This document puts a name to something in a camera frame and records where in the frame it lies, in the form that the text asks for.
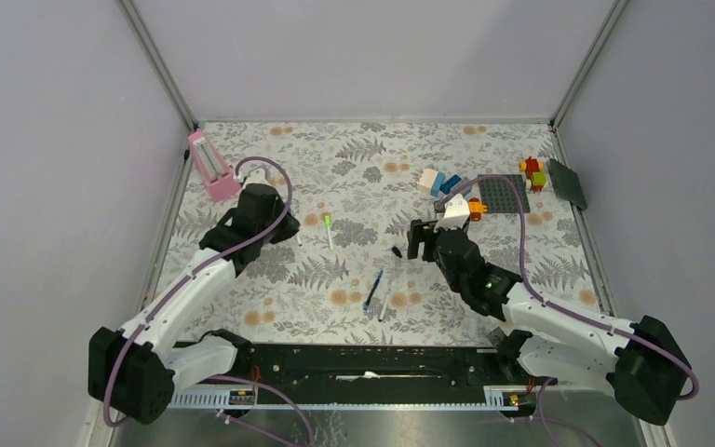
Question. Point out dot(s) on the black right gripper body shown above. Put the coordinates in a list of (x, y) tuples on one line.
[(424, 232)]

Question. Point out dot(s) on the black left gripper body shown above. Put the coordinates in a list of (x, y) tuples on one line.
[(286, 231)]

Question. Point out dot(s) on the white pen green tip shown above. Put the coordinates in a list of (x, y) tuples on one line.
[(328, 225)]

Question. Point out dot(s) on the blue gel pen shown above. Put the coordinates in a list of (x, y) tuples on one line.
[(374, 287)]

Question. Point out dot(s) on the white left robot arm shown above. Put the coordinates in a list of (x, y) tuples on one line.
[(137, 368)]

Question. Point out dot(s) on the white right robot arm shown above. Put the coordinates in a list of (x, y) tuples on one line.
[(638, 364)]

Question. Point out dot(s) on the white pen black tip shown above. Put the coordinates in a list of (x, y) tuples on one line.
[(384, 306)]

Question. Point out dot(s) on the pink metronome box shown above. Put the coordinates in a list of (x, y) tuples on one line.
[(217, 175)]

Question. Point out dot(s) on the orange toy car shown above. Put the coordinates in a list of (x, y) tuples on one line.
[(476, 209)]

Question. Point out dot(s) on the grey lego baseplate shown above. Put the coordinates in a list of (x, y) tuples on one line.
[(498, 196)]

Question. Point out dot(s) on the blue toy brick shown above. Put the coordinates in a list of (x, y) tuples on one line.
[(447, 186)]

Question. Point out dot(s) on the floral table mat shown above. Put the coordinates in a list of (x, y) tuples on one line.
[(364, 176)]

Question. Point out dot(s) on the white and blue brick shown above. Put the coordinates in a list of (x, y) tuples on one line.
[(430, 181)]

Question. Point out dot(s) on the red yellow green brick stack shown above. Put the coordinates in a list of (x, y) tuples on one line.
[(535, 177)]

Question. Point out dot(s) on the dark grey lego plate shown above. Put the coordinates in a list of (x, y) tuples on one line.
[(566, 184)]

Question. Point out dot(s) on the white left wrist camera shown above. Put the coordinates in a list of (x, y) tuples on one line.
[(257, 176)]

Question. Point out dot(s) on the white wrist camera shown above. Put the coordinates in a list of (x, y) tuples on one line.
[(257, 176), (455, 214)]

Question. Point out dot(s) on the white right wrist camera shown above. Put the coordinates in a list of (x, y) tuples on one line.
[(455, 214)]

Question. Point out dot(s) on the white cable duct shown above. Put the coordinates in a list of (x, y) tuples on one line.
[(481, 398)]

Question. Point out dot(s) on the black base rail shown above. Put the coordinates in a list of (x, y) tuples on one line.
[(332, 367)]

